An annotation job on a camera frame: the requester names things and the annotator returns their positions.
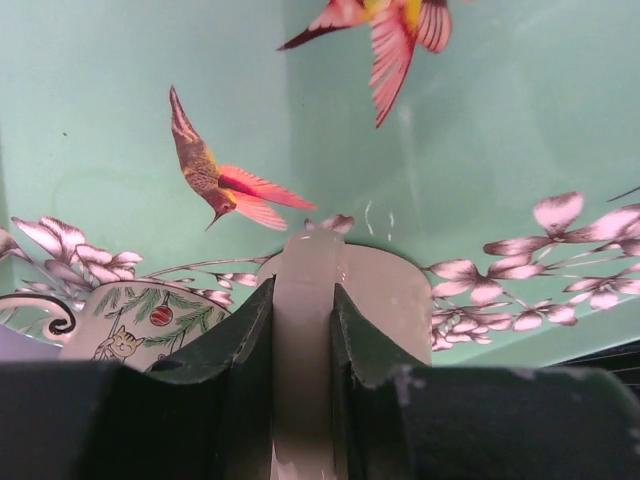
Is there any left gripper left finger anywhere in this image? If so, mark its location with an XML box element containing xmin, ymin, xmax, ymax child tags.
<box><xmin>1</xmin><ymin>280</ymin><xmax>274</xmax><ymax>479</ymax></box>

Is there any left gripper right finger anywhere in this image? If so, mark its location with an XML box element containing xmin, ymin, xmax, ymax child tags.
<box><xmin>329</xmin><ymin>282</ymin><xmax>640</xmax><ymax>480</ymax></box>

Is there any cream dragon mug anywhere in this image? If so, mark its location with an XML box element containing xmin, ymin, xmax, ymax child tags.
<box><xmin>257</xmin><ymin>230</ymin><xmax>431</xmax><ymax>479</ymax></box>

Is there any green floral tray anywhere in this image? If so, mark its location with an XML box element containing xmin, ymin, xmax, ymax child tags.
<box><xmin>1</xmin><ymin>1</ymin><xmax>639</xmax><ymax>365</ymax></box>

